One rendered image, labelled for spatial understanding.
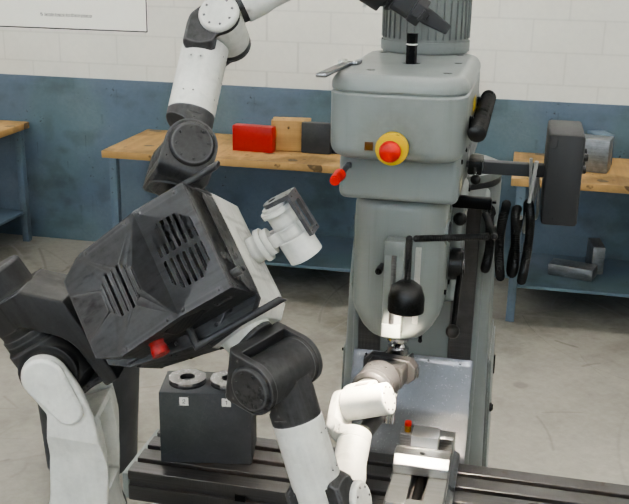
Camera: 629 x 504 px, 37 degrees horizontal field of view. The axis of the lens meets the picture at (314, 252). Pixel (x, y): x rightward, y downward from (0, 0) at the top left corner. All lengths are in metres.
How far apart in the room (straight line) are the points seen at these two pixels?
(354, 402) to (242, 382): 0.37
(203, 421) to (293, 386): 0.68
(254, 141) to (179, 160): 4.21
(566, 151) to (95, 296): 1.09
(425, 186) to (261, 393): 0.56
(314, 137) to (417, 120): 4.12
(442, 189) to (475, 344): 0.73
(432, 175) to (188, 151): 0.49
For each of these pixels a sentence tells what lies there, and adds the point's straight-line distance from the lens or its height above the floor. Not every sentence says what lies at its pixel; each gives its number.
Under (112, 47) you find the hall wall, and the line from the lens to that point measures 6.76.
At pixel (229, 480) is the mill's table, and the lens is 2.25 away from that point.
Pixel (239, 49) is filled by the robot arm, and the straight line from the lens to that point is 1.88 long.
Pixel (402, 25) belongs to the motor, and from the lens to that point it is 2.11.
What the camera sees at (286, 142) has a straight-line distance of 5.91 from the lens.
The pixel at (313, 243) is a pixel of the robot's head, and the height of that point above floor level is 1.61.
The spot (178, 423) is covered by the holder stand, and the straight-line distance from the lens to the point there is 2.28.
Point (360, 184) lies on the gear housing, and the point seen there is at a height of 1.66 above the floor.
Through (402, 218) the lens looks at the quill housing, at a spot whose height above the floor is 1.59.
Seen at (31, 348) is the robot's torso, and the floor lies 1.41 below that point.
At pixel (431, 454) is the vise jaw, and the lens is 2.16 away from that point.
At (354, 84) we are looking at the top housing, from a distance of 1.75.
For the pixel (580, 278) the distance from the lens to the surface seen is 5.84.
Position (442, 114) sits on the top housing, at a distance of 1.73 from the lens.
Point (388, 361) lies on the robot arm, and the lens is 2.05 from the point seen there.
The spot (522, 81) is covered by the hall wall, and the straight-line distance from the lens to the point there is 6.17.
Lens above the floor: 2.11
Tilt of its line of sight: 18 degrees down
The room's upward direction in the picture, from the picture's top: 1 degrees clockwise
